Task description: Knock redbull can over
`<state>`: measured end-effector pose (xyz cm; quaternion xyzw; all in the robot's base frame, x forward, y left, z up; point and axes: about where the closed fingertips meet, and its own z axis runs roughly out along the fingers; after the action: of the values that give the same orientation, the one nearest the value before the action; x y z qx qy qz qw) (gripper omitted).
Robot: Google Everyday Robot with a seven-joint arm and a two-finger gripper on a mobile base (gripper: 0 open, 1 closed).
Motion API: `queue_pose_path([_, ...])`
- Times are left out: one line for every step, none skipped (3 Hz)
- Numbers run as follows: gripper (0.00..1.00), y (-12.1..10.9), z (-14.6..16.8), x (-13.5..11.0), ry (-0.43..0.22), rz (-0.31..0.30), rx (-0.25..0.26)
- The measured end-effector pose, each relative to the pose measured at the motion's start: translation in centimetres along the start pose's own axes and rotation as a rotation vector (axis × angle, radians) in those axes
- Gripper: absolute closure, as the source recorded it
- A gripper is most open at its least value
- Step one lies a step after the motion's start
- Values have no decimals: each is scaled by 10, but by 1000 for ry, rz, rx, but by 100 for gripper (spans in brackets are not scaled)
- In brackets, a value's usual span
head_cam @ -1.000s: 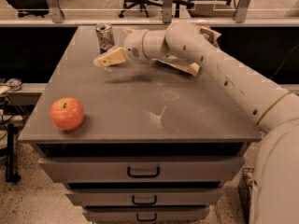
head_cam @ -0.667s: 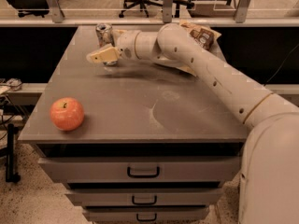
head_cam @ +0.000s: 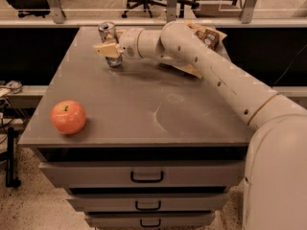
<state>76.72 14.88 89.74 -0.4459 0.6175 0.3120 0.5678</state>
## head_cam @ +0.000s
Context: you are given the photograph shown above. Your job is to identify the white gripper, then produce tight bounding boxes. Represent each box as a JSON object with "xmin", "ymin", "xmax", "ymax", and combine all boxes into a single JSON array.
[{"xmin": 93, "ymin": 28, "xmax": 144, "ymax": 59}]

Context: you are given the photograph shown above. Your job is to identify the silver blue redbull can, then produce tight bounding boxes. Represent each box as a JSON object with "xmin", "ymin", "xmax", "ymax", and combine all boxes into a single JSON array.
[{"xmin": 98, "ymin": 21, "xmax": 123, "ymax": 68}]

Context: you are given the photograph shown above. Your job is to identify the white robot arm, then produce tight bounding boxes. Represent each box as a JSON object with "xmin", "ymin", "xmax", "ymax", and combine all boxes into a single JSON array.
[{"xmin": 94, "ymin": 22, "xmax": 307, "ymax": 230}]

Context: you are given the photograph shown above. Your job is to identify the red apple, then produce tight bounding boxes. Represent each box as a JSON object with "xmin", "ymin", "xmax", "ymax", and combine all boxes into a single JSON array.
[{"xmin": 50, "ymin": 101, "xmax": 86, "ymax": 135}]

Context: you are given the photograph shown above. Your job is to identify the sea salt chips bag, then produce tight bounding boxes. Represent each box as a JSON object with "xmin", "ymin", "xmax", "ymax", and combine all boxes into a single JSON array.
[{"xmin": 176, "ymin": 21, "xmax": 226, "ymax": 79}]

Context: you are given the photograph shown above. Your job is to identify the grey drawer cabinet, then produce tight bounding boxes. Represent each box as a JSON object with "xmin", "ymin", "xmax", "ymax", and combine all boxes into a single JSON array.
[{"xmin": 17, "ymin": 25, "xmax": 257, "ymax": 230}]

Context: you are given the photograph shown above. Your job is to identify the top grey drawer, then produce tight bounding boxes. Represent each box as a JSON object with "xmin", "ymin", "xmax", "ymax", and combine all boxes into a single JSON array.
[{"xmin": 39, "ymin": 160, "xmax": 244, "ymax": 188}]

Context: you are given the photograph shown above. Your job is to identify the grey drawer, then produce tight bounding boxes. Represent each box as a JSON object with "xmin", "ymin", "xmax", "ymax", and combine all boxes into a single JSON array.
[
  {"xmin": 39, "ymin": 160, "xmax": 244, "ymax": 188},
  {"xmin": 68, "ymin": 193, "xmax": 228, "ymax": 213},
  {"xmin": 84, "ymin": 212, "xmax": 215, "ymax": 228}
]

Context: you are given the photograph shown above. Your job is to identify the black stand leg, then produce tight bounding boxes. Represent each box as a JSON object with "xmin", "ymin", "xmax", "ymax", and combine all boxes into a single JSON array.
[{"xmin": 6, "ymin": 127, "xmax": 21, "ymax": 188}]

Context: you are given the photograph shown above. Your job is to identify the bottom grey drawer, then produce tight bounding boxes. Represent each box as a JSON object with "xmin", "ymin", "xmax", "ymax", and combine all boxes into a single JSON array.
[{"xmin": 84, "ymin": 212, "xmax": 215, "ymax": 228}]

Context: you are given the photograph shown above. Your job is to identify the middle grey drawer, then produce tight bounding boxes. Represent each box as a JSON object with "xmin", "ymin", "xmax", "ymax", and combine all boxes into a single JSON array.
[{"xmin": 68, "ymin": 193, "xmax": 228, "ymax": 213}]

